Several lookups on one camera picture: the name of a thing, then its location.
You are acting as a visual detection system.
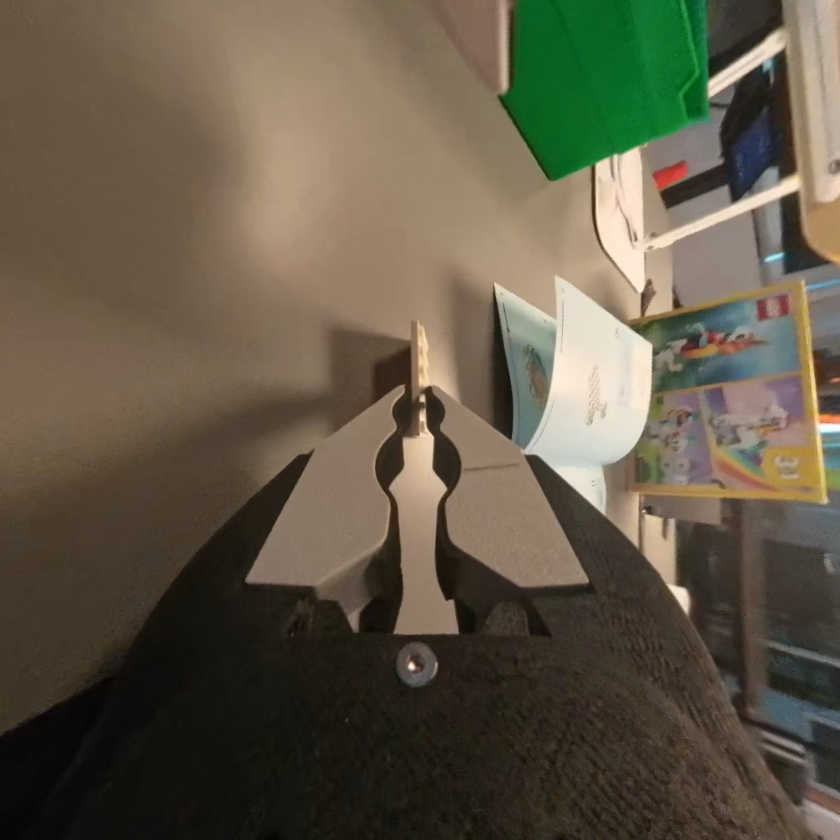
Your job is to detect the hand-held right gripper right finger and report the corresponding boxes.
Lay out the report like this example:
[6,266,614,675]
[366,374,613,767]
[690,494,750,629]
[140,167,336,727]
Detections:
[424,386,589,603]

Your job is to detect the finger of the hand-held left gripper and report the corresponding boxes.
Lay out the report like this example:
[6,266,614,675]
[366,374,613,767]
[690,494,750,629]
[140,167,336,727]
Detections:
[430,0,514,94]

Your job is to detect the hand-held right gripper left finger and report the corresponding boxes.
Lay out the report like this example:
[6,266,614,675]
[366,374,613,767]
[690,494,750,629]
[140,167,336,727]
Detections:
[245,385,409,632]

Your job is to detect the lego instruction booklet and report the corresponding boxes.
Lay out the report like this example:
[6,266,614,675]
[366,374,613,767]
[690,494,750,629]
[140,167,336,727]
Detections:
[492,276,654,516]

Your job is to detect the white lego plate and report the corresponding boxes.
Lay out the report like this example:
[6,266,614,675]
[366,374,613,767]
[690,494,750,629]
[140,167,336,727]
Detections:
[406,320,434,437]

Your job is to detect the lego set box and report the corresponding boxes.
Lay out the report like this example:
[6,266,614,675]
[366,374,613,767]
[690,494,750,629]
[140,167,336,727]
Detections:
[626,281,829,505]

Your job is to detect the green plastic bin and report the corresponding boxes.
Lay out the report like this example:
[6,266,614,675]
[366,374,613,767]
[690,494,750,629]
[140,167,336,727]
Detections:
[497,0,713,181]

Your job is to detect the small red black device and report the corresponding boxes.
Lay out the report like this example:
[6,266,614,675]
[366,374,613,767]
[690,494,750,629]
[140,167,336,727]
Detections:
[653,161,723,211]

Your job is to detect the white tray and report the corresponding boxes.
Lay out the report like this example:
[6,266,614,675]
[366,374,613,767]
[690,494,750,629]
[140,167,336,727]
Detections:
[591,147,660,293]

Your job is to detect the dark blue panel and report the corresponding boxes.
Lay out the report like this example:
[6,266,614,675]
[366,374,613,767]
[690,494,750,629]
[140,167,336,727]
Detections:
[718,62,791,201]

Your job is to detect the wooden laptop table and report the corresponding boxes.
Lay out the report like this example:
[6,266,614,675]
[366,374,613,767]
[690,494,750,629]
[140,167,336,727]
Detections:
[633,0,840,263]

